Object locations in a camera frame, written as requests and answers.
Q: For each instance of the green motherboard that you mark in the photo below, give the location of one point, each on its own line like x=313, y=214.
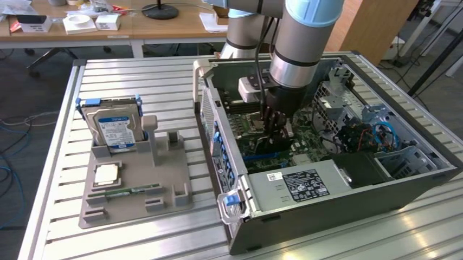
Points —
x=307, y=135

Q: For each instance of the clear plastic bag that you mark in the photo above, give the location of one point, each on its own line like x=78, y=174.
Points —
x=98, y=5

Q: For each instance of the grey plastic parts rack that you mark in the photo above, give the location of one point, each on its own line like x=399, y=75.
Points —
x=169, y=173

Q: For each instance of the grey power supply unit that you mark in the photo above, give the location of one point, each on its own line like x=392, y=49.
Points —
x=275, y=189

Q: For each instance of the black chair base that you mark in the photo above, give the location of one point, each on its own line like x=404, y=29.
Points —
x=33, y=72

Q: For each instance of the brown cardboard box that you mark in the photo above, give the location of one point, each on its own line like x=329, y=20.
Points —
x=219, y=12

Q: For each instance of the hard disk with blue caddy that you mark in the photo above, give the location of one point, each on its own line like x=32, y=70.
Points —
x=112, y=127

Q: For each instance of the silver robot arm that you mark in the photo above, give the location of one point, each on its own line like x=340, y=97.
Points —
x=300, y=40

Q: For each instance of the plain white box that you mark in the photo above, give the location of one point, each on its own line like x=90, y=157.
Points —
x=108, y=24

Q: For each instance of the black lamp base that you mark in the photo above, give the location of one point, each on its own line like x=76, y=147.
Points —
x=160, y=12

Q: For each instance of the black tripod pole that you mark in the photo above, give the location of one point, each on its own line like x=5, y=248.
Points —
x=432, y=67

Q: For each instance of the metal disk bay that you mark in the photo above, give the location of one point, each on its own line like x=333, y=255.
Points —
x=412, y=157

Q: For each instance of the green RAM stick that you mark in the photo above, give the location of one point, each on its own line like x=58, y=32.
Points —
x=122, y=191

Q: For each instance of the wooden cabinet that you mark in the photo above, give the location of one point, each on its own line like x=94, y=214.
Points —
x=389, y=27

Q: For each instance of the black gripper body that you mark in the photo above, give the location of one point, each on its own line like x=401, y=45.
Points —
x=289, y=100

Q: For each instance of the small white bin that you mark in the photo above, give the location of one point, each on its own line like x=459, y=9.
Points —
x=392, y=51

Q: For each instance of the blue expansion slot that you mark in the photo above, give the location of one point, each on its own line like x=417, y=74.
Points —
x=260, y=157

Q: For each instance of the white paper stack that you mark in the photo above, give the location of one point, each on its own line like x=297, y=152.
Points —
x=210, y=24

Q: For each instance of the CPU socket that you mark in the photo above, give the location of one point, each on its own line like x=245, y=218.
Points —
x=255, y=123

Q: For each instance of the perforated metal drive cage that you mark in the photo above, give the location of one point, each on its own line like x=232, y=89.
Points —
x=332, y=103

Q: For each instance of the white table frame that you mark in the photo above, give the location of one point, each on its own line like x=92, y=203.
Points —
x=415, y=31

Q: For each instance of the white round holder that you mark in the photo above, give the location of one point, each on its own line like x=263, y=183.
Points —
x=78, y=27

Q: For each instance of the black and white box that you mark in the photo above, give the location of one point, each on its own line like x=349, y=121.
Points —
x=33, y=27

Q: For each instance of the open grey PC case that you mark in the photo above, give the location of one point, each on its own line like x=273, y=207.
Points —
x=325, y=222

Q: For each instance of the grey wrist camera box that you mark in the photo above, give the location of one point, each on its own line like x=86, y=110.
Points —
x=249, y=90

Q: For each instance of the blue release latch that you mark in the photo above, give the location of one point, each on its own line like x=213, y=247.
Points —
x=229, y=201

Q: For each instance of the crumpled white paper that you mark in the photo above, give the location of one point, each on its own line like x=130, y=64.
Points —
x=17, y=8

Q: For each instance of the wooden desk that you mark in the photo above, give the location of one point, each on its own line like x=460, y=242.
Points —
x=162, y=27

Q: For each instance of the silver CPU chip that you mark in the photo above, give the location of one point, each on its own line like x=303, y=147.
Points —
x=106, y=174

